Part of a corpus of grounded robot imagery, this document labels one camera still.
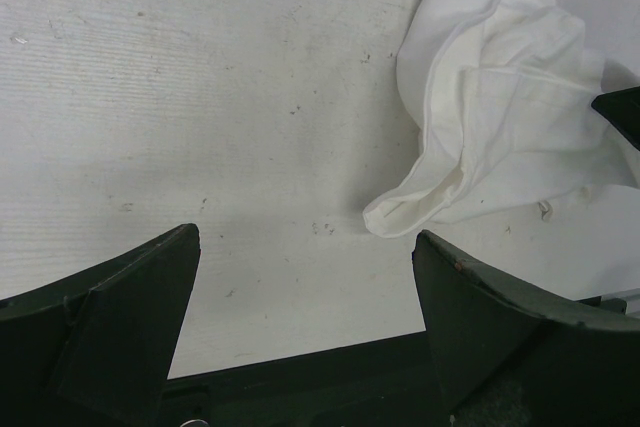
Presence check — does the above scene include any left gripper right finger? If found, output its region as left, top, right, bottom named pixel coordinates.
left=412, top=231, right=639, bottom=426

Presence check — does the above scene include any white t shirt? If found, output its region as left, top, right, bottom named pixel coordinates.
left=363, top=0, right=639, bottom=238

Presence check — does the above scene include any aluminium front rail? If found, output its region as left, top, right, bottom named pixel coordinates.
left=599, top=288, right=640, bottom=319

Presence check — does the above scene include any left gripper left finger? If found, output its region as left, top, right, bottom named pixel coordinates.
left=1, top=224, right=201, bottom=426

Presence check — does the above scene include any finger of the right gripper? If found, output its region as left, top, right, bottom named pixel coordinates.
left=591, top=87, right=640, bottom=150

